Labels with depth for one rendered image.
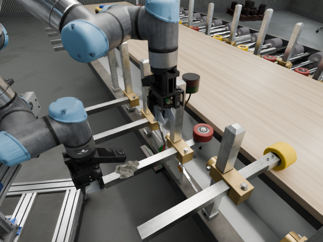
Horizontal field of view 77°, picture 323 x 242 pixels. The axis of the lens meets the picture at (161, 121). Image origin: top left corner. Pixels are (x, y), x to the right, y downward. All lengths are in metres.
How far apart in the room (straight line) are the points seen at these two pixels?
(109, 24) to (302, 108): 0.92
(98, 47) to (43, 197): 1.32
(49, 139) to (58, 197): 1.09
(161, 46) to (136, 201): 1.33
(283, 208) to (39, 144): 0.77
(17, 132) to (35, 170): 1.61
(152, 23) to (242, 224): 0.79
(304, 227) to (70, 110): 0.77
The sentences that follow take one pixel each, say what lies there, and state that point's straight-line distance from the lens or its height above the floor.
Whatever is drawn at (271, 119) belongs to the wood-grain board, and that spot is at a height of 0.90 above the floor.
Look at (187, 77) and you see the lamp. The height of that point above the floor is 1.13.
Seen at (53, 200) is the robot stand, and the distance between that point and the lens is 1.58.
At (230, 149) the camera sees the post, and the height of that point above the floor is 1.07.
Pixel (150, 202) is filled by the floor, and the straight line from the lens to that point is 1.64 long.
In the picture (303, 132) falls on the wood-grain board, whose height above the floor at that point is 0.90.
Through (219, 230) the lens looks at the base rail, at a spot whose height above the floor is 0.70.
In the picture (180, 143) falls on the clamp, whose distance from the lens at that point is 0.80.
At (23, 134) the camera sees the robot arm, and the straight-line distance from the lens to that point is 0.51.
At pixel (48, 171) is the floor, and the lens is 2.04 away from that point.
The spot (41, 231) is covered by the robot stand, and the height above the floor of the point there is 0.21.
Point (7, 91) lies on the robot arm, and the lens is 0.59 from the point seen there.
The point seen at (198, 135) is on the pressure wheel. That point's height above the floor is 0.90.
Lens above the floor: 1.44
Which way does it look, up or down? 39 degrees down
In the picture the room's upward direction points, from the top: straight up
